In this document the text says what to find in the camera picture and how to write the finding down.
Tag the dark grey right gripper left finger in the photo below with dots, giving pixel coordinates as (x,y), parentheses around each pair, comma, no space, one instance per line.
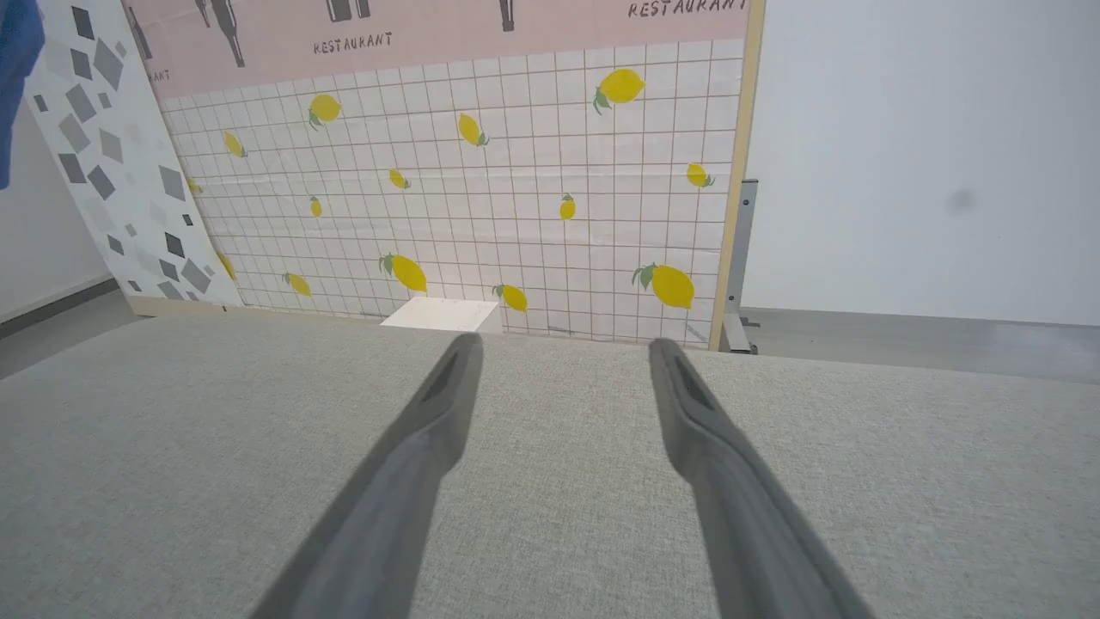
(387,507)

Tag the small white box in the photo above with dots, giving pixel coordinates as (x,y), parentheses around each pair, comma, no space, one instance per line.
(443,315)

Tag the lemon print backdrop panel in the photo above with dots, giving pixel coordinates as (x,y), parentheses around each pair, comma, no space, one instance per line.
(516,172)

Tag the white grey terrazzo print panel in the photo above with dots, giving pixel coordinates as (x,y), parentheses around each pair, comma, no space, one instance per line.
(112,172)

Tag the grey metal panel stand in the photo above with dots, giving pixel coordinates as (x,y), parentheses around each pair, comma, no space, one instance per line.
(737,284)

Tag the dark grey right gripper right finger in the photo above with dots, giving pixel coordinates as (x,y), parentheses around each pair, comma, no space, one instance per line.
(756,533)

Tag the blue garment with white waistband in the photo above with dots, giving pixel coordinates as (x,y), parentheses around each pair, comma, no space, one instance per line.
(15,60)

